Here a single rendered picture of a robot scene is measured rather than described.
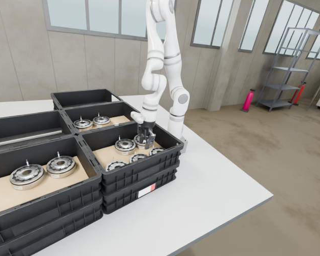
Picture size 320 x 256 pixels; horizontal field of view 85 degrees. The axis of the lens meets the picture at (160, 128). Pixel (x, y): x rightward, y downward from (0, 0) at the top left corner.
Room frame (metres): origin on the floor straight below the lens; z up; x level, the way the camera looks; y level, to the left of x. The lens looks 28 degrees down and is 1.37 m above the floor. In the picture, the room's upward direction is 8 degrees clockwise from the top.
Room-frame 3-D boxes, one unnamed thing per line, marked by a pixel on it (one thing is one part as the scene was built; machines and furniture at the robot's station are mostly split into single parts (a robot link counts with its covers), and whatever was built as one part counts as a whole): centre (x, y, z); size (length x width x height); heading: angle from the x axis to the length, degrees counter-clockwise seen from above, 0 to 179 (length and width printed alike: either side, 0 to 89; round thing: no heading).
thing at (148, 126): (0.74, 0.06, 0.97); 0.08 x 0.08 x 0.09
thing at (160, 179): (0.67, 0.12, 0.76); 0.40 x 0.30 x 0.12; 132
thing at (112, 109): (0.89, 0.32, 0.87); 0.40 x 0.30 x 0.11; 132
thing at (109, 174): (0.67, 0.12, 0.92); 0.40 x 0.30 x 0.02; 132
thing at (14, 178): (0.45, 0.46, 0.86); 0.10 x 0.10 x 0.01
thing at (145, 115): (0.73, 0.07, 1.05); 0.11 x 0.09 x 0.06; 128
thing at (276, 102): (4.55, -2.92, 0.91); 0.98 x 0.40 x 1.82; 122
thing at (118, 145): (0.72, 0.16, 0.86); 0.10 x 0.10 x 0.01
